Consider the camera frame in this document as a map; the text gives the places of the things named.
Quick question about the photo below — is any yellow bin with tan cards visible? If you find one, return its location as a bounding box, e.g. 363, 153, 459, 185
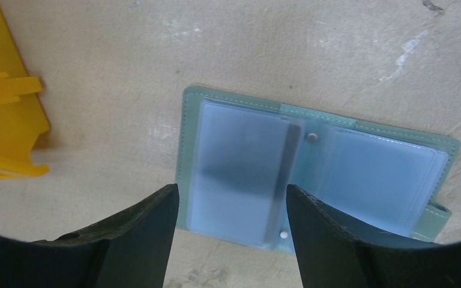
0, 9, 50, 179

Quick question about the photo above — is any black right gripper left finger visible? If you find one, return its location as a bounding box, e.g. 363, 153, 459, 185
0, 184, 179, 287

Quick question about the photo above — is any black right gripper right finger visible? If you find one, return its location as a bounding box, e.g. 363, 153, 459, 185
286, 184, 461, 287

